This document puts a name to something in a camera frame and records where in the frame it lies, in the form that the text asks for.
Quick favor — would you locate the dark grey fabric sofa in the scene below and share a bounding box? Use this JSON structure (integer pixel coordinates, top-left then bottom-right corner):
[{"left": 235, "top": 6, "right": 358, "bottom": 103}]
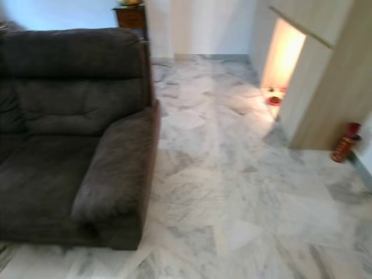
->
[{"left": 0, "top": 22, "right": 161, "bottom": 252}]

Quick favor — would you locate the dark wooden side table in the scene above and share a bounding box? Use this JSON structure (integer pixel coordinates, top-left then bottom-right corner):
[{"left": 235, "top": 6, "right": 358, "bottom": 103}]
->
[{"left": 113, "top": 5, "right": 148, "bottom": 40}]

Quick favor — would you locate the light wooden cabinet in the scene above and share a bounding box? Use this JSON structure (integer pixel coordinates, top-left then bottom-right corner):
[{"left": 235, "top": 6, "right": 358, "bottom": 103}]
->
[{"left": 249, "top": 0, "right": 372, "bottom": 151}]

